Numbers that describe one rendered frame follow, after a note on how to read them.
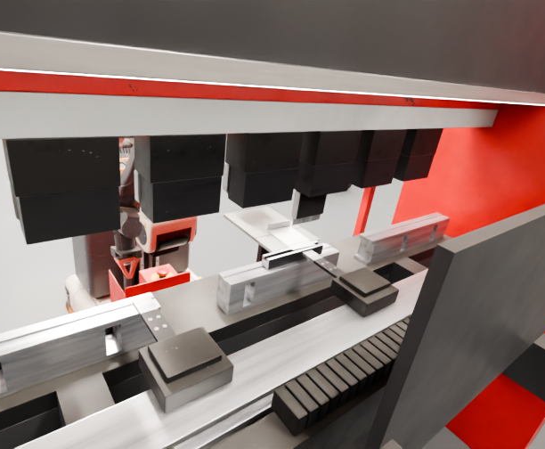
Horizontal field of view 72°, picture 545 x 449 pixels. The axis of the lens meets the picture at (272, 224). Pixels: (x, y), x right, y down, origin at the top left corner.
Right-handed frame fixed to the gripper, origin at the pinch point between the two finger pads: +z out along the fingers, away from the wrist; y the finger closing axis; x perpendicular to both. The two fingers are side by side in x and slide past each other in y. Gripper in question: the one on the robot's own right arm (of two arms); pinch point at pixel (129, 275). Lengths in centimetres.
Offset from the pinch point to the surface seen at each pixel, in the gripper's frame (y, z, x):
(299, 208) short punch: 43, -23, 32
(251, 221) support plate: 19.9, -15.2, 33.3
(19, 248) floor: -195, 33, -18
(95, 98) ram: 53, -48, -16
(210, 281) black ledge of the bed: 24.2, -1.2, 15.2
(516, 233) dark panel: 98, -29, 20
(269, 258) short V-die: 40.1, -10.0, 24.5
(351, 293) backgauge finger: 63, -6, 30
